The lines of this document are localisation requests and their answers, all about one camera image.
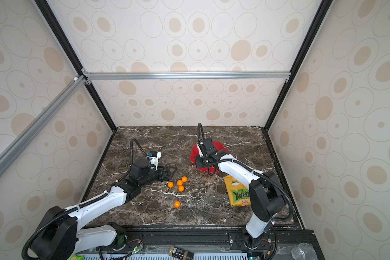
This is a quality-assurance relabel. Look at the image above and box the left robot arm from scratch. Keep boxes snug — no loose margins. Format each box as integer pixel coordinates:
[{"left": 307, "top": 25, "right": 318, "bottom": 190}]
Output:
[{"left": 21, "top": 151, "right": 178, "bottom": 260}]

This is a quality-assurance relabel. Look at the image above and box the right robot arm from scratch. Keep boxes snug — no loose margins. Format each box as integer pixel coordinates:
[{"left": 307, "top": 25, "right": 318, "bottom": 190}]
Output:
[{"left": 195, "top": 123, "right": 294, "bottom": 241}]

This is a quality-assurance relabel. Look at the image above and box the yellow snack bag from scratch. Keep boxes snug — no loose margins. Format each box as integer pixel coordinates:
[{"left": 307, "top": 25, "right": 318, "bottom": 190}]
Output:
[{"left": 224, "top": 175, "right": 251, "bottom": 207}]

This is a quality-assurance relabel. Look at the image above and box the dark glass bottle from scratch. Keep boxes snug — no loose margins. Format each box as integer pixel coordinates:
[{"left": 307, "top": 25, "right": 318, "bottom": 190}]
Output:
[{"left": 169, "top": 246, "right": 194, "bottom": 260}]

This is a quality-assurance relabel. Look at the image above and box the green packet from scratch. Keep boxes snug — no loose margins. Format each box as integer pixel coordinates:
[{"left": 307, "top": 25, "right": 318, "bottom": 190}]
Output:
[{"left": 68, "top": 255, "right": 85, "bottom": 260}]

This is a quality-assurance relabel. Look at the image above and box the clear plastic cup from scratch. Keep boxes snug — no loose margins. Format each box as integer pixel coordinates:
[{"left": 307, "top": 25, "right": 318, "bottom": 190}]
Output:
[{"left": 291, "top": 243, "right": 317, "bottom": 260}]

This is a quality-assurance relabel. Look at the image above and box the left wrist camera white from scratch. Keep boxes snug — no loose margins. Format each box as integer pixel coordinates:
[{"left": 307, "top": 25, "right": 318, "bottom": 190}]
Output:
[{"left": 148, "top": 151, "right": 161, "bottom": 170}]

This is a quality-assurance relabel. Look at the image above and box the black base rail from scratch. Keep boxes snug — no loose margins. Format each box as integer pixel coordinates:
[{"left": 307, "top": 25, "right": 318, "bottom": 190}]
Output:
[{"left": 31, "top": 223, "right": 324, "bottom": 260}]

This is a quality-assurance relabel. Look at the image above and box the horizontal aluminium frame bar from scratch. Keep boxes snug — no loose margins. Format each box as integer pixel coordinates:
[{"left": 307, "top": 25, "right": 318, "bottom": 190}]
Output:
[{"left": 84, "top": 71, "right": 291, "bottom": 80}]

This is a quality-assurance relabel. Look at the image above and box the diagonal aluminium frame bar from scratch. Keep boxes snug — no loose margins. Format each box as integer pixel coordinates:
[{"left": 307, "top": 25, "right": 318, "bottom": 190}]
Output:
[{"left": 0, "top": 75, "right": 85, "bottom": 178}]

